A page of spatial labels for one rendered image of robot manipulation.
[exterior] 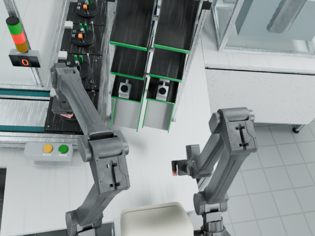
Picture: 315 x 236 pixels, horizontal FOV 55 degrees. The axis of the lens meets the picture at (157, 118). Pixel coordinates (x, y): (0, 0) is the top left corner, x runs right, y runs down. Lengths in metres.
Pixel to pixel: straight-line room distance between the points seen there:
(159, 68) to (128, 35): 0.20
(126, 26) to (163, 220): 0.65
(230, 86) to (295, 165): 1.02
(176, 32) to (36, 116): 0.88
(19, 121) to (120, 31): 0.79
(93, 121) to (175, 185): 0.82
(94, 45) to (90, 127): 1.12
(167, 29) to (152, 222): 0.65
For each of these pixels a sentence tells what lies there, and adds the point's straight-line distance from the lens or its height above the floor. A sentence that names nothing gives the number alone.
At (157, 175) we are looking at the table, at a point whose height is 0.86.
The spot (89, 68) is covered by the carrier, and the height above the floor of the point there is 0.99.
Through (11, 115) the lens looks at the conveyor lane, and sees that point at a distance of 1.69.
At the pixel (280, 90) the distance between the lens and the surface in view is 2.38.
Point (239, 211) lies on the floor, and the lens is 2.52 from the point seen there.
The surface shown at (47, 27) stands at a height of 0.86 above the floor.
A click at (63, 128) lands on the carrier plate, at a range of 1.53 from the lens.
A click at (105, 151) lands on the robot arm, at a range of 0.72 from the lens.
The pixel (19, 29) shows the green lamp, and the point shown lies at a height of 1.38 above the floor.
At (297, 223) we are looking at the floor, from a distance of 2.70.
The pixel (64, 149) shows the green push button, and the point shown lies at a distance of 1.47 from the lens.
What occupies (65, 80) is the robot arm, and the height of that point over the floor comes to 1.53.
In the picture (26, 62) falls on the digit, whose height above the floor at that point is 1.20.
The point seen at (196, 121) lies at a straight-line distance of 1.71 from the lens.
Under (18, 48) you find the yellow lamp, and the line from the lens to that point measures 1.44.
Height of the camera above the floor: 2.28
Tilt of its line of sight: 58 degrees down
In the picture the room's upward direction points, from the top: 12 degrees clockwise
